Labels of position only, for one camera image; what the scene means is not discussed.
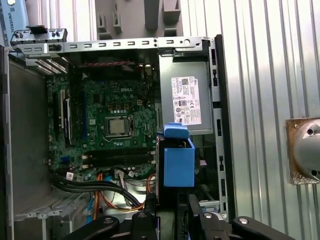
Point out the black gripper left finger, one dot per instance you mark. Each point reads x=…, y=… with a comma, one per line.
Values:
x=150, y=225

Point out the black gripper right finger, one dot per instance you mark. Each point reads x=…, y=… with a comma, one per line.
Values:
x=212, y=227

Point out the hard disk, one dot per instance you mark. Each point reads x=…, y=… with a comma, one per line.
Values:
x=178, y=165

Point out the black PC case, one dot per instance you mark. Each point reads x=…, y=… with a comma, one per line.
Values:
x=225, y=130

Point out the CPU socket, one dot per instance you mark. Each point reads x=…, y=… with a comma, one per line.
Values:
x=131, y=125

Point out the silver CPU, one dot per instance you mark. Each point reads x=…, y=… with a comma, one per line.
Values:
x=117, y=126

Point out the grey power supply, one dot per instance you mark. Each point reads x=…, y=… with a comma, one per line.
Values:
x=165, y=105

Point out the green motherboard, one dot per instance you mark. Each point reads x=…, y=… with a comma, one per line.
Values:
x=100, y=100

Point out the grey parts rack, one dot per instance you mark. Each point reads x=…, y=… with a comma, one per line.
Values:
x=135, y=15

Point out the metal slot retainer bracket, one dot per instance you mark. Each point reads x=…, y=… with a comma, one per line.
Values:
x=22, y=36

